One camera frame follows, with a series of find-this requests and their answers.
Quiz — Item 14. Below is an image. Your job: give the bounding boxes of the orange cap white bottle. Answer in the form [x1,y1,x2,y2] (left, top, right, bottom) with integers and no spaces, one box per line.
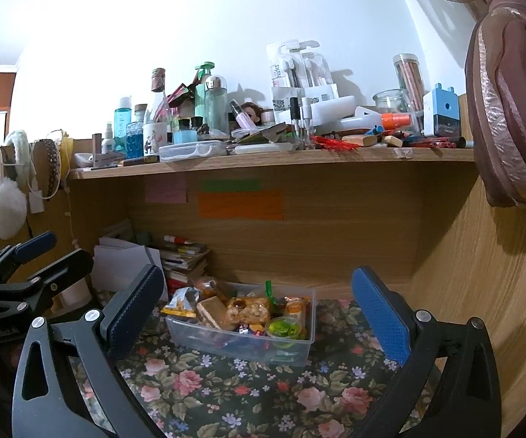
[327,106,413,132]

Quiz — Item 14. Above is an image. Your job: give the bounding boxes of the doll head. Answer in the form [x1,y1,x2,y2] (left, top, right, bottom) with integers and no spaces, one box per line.
[241,102,263,126]

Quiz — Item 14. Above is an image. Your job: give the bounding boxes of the clear flat plastic case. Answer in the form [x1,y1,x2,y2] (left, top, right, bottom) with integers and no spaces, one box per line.
[158,141,227,163]

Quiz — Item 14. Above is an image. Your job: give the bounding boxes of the green cap spray bottle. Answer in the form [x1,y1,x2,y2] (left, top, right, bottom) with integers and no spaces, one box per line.
[193,61,216,123]

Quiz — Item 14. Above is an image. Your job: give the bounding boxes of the nut bar snack packet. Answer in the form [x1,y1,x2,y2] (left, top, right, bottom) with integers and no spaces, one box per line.
[224,297,271,327]

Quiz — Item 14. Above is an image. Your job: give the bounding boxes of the stack of books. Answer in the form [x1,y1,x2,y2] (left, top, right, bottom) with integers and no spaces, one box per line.
[159,235,210,284]

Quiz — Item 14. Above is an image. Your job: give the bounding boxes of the white paper sheets stack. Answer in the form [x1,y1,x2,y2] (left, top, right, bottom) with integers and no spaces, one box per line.
[91,236,168,301]

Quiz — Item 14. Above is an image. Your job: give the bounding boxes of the cream orange biscuit packet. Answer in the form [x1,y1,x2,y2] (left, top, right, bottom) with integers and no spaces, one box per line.
[284,296,309,326]

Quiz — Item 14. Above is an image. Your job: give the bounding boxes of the white toothbrush package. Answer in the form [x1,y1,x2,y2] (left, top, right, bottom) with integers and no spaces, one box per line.
[266,40,339,112]

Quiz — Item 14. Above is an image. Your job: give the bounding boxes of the clear plastic storage bin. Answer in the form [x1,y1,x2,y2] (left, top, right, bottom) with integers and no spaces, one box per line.
[166,285,316,367]

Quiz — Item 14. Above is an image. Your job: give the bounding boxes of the beige wafer block packet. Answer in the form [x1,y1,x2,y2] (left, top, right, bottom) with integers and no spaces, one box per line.
[196,297,232,330]

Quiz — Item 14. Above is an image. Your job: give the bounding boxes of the white fluffy earmuffs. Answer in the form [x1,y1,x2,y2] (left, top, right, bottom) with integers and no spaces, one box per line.
[0,131,34,240]

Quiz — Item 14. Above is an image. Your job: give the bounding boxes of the floral dark green tablecloth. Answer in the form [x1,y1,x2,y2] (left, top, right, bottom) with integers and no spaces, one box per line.
[68,297,433,438]

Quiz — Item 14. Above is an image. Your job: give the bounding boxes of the white cartoon mug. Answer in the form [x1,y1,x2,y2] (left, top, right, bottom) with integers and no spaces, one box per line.
[143,122,168,155]

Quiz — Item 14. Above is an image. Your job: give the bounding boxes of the orange sticky note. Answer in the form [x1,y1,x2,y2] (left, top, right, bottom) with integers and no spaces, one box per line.
[198,191,284,220]

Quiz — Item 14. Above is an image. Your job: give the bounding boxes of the blue liquid bottle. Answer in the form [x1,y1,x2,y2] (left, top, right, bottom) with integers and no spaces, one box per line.
[113,96,131,152]

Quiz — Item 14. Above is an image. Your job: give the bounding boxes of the glass jar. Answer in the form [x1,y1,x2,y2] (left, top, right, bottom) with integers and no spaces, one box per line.
[373,88,411,114]

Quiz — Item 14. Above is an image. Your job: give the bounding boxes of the wooden desk shelf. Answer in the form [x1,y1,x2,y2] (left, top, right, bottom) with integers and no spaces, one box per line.
[69,147,475,180]

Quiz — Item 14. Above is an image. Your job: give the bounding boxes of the green sticky note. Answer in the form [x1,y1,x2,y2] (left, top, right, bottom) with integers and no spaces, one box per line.
[200,179,261,193]

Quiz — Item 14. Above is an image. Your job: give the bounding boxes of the blue pencil sharpener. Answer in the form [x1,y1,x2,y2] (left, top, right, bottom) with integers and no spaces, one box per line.
[422,83,461,138]

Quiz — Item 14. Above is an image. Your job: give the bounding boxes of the green jelly cup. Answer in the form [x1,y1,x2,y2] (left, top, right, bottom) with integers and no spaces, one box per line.
[265,316,303,339]

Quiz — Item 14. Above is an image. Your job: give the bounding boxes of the clear jar of sticks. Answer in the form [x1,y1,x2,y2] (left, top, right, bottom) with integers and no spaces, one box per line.
[392,53,425,111]

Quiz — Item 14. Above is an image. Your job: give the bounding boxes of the pink sticky note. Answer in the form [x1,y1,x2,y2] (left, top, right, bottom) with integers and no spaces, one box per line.
[144,173,187,205]

